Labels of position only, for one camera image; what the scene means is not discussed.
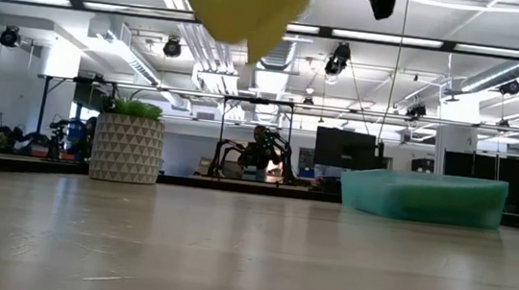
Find yellow microfiber towel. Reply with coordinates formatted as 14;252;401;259
161;0;312;71

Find black beam with light strips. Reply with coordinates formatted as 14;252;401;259
0;0;519;60

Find black ceiling spotlight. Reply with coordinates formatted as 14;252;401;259
499;78;519;98
406;102;428;121
0;24;22;49
161;35;184;60
323;40;353;78

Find black monitor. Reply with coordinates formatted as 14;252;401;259
312;125;386;173

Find white building column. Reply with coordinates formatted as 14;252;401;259
432;93;482;181

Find teal translucent plastic bin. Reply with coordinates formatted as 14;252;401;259
336;163;510;232

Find black partition panels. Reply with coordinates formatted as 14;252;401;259
438;149;519;216

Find succulent in white patterned pot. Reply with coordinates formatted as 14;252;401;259
87;95;169;187

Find black stand pole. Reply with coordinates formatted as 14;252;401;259
35;76;53;143

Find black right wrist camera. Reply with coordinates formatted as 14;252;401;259
366;0;398;23

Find thin black hanging cable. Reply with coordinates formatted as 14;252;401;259
375;0;411;144

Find silver ventilation duct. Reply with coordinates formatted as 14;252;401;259
252;0;319;74

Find black background rig frame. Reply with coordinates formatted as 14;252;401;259
214;94;296;185

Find small black wall screen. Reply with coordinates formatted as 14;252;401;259
410;157;435;175

